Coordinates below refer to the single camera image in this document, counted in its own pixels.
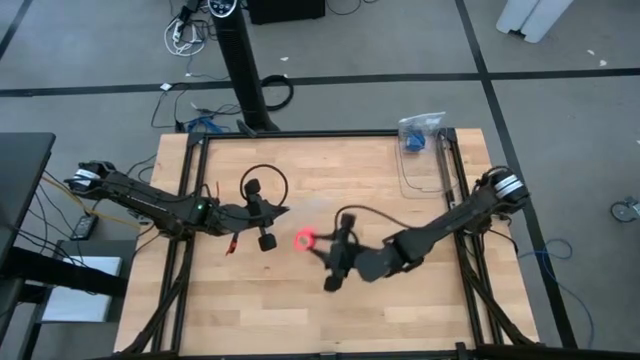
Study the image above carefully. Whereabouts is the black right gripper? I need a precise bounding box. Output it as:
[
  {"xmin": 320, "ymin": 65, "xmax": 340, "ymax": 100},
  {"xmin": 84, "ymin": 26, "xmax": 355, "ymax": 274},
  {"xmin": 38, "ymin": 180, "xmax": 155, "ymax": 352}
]
[{"xmin": 308, "ymin": 213, "xmax": 359, "ymax": 293}]

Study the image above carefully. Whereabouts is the clear plastic bag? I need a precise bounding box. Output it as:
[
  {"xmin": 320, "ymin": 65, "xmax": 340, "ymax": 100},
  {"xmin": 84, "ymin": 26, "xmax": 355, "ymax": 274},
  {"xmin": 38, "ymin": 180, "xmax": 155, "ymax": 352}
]
[{"xmin": 398, "ymin": 111, "xmax": 447, "ymax": 154}]

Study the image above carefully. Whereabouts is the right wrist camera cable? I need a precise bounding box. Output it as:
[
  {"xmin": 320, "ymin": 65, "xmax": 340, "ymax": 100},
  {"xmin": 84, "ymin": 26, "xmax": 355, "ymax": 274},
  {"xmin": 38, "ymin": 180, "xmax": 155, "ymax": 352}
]
[{"xmin": 333, "ymin": 204, "xmax": 402, "ymax": 232}]

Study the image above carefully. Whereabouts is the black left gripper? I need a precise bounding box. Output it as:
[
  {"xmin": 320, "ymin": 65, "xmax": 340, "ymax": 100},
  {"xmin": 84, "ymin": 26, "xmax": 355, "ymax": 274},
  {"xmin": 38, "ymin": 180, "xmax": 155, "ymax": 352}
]
[{"xmin": 222, "ymin": 178, "xmax": 291, "ymax": 253}]

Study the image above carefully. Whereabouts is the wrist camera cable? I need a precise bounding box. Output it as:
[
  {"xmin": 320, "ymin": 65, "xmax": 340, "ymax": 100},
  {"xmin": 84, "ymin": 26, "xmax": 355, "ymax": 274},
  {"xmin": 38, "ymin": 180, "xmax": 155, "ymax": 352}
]
[
  {"xmin": 239, "ymin": 163, "xmax": 290, "ymax": 207},
  {"xmin": 333, "ymin": 204, "xmax": 402, "ymax": 232}
]

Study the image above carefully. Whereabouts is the black floor cable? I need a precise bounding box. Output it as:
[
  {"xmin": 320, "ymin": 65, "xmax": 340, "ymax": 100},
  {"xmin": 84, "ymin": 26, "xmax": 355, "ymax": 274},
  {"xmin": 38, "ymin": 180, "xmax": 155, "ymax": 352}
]
[{"xmin": 149, "ymin": 82, "xmax": 192, "ymax": 132}]

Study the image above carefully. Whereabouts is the pink bandage roll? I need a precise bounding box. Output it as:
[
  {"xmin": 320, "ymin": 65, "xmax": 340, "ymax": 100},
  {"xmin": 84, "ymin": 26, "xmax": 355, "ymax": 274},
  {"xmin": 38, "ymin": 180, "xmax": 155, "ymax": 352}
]
[{"xmin": 293, "ymin": 228, "xmax": 318, "ymax": 253}]

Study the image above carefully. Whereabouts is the white floor stand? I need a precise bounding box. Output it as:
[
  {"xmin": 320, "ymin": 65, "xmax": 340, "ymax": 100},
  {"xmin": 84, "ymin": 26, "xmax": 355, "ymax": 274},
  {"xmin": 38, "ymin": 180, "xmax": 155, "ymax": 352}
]
[{"xmin": 495, "ymin": 0, "xmax": 575, "ymax": 44}]

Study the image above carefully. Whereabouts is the white shelf board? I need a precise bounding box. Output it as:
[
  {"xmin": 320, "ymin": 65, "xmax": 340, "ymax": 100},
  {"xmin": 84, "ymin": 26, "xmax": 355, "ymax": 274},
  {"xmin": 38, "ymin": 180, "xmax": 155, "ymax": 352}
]
[{"xmin": 41, "ymin": 255, "xmax": 124, "ymax": 324}]

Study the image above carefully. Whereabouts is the black coiled cable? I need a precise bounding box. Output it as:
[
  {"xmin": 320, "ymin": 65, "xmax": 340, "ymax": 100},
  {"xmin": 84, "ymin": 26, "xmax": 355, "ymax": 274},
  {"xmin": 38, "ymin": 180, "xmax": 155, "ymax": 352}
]
[{"xmin": 260, "ymin": 74, "xmax": 295, "ymax": 112}]

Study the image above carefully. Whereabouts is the grey caster wheel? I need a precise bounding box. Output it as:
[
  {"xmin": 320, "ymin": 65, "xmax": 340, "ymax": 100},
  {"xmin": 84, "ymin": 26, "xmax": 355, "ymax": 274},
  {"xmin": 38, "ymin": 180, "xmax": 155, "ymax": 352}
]
[{"xmin": 609, "ymin": 196, "xmax": 640, "ymax": 224}]

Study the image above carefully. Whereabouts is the black tower fan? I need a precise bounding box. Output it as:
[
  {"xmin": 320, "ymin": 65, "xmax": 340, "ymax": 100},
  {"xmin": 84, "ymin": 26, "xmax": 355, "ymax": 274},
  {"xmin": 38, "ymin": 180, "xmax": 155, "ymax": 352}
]
[{"xmin": 207, "ymin": 0, "xmax": 280, "ymax": 135}]

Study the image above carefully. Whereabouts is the long blue floor cable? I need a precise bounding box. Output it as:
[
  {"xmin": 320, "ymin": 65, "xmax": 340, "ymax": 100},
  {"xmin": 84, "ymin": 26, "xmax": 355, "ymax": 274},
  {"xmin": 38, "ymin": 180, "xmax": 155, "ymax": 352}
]
[{"xmin": 516, "ymin": 236, "xmax": 596, "ymax": 350}]

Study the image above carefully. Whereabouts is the black power adapter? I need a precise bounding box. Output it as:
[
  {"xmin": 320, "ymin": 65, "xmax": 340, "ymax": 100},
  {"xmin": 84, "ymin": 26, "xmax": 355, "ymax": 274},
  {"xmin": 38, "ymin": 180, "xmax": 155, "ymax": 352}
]
[{"xmin": 71, "ymin": 214, "xmax": 100, "ymax": 241}]

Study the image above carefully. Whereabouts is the black aluminium table frame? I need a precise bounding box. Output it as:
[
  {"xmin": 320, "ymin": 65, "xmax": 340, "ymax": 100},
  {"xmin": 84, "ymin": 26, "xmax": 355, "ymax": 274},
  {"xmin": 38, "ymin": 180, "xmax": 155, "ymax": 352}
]
[{"xmin": 118, "ymin": 126, "xmax": 542, "ymax": 360}]

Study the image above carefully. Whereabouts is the blue bandage roll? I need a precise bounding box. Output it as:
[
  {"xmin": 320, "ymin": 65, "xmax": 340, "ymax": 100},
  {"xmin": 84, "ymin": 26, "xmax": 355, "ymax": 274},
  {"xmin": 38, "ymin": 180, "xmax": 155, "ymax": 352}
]
[{"xmin": 405, "ymin": 130, "xmax": 427, "ymax": 153}]

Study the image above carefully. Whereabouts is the black floor box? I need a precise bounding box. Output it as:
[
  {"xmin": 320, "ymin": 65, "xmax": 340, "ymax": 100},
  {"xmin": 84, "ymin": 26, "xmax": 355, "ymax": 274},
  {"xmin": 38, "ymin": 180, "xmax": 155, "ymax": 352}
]
[{"xmin": 246, "ymin": 0, "xmax": 327, "ymax": 26}]

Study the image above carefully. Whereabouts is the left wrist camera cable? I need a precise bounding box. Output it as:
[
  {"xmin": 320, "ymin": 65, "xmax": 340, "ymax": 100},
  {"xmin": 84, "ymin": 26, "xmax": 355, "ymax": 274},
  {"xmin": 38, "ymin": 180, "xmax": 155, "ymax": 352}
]
[{"xmin": 239, "ymin": 163, "xmax": 290, "ymax": 207}]

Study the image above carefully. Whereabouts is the black desk stand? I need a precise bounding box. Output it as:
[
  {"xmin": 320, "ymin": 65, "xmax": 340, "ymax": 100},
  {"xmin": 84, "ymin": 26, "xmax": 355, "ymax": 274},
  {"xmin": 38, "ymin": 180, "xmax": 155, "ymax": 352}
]
[{"xmin": 0, "ymin": 238, "xmax": 139, "ymax": 360}]

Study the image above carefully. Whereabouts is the white cable bundle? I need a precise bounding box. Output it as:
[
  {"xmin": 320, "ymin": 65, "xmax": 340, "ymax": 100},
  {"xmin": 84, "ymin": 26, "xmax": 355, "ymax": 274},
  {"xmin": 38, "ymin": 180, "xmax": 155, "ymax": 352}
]
[{"xmin": 163, "ymin": 14, "xmax": 207, "ymax": 58}]

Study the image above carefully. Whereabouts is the black desk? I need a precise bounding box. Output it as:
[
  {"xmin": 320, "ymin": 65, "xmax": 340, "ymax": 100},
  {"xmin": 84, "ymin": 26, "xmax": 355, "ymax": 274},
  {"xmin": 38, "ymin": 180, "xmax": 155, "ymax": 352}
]
[{"xmin": 0, "ymin": 131, "xmax": 57, "ymax": 264}]

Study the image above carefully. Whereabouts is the clear plastic bin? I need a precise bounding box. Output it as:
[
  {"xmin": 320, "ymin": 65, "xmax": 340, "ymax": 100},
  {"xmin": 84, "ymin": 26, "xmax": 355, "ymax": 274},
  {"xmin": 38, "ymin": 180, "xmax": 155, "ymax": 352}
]
[{"xmin": 394, "ymin": 127, "xmax": 459, "ymax": 200}]

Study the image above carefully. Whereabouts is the blue network cable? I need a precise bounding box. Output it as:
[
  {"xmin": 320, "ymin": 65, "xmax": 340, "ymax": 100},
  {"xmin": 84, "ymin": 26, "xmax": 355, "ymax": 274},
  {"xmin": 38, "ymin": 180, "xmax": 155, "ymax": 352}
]
[{"xmin": 185, "ymin": 116, "xmax": 232, "ymax": 135}]

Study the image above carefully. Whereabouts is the yellow floor cable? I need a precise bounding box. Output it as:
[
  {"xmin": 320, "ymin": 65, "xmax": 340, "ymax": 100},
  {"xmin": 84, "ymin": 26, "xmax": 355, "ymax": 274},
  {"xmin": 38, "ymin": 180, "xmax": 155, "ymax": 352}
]
[{"xmin": 41, "ymin": 173, "xmax": 142, "ymax": 230}]

